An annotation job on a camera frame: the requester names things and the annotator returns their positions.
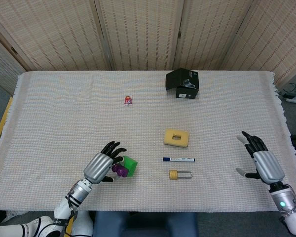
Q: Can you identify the green and purple toy block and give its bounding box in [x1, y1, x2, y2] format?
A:
[122, 155, 138, 177]

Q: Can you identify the brass padlock with long shackle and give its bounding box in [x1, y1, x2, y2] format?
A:
[169, 169, 194, 180]

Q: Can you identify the purple plastic block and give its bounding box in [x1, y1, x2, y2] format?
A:
[111, 163, 129, 178]

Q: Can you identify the white marker with blue cap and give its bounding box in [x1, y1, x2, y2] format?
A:
[162, 157, 197, 163]

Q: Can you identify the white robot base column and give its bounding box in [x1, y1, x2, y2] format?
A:
[72, 210, 94, 237]

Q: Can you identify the black power adapter with cable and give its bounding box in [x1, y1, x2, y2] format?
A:
[279, 83, 296, 98]

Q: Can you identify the yellow sponge with rectangular hole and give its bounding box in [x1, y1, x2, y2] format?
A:
[162, 128, 190, 149]

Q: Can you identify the white woven tablecloth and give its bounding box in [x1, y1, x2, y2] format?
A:
[0, 70, 296, 213]

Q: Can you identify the blue padded seat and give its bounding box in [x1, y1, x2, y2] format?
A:
[92, 211, 199, 237]

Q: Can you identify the black cardboard box open lid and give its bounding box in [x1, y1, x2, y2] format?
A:
[165, 68, 200, 99]

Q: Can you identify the beige bamboo folding screen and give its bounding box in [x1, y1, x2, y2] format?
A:
[0, 0, 296, 96]

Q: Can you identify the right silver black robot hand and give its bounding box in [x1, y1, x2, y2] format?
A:
[236, 130, 286, 185]

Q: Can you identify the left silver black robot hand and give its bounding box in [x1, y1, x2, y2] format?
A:
[83, 141, 128, 185]

